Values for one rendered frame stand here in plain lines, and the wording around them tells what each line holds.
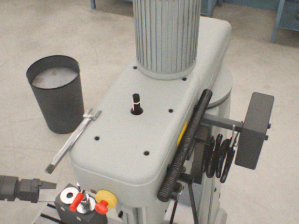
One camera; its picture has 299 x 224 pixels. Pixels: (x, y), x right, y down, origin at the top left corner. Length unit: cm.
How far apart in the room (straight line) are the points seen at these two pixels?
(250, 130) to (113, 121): 48
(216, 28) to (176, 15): 64
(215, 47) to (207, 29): 12
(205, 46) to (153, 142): 67
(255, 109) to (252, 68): 305
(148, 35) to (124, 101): 21
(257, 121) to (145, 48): 46
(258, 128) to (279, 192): 203
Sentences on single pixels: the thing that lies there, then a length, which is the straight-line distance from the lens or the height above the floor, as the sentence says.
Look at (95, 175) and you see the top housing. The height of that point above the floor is 185.
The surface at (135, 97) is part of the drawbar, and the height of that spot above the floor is 195.
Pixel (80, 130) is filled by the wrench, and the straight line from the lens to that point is 102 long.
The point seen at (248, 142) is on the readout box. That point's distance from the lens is 132.
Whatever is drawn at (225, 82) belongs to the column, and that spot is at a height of 156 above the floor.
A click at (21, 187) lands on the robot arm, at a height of 156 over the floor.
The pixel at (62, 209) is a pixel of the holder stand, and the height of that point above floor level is 107.
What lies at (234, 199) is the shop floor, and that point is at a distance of 316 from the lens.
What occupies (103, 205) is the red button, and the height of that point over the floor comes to 177.
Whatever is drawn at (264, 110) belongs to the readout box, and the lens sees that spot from 135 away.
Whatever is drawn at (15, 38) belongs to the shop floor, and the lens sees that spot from 514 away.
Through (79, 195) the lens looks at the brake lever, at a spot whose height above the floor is 171.
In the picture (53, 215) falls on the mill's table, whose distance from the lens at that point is 205.
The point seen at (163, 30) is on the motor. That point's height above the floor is 207.
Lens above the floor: 264
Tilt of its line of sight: 45 degrees down
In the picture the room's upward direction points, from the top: 2 degrees counter-clockwise
